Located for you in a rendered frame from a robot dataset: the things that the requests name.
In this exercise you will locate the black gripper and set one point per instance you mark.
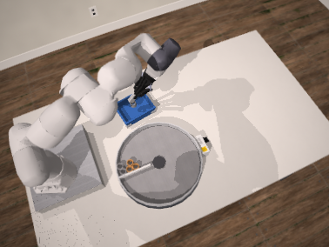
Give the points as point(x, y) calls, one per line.
point(146, 81)

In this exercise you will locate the grey round table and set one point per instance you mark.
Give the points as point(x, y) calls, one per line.
point(168, 158)

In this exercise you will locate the blue crate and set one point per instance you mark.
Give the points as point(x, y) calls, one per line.
point(130, 115)

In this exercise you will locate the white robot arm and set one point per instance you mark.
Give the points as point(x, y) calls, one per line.
point(81, 92)

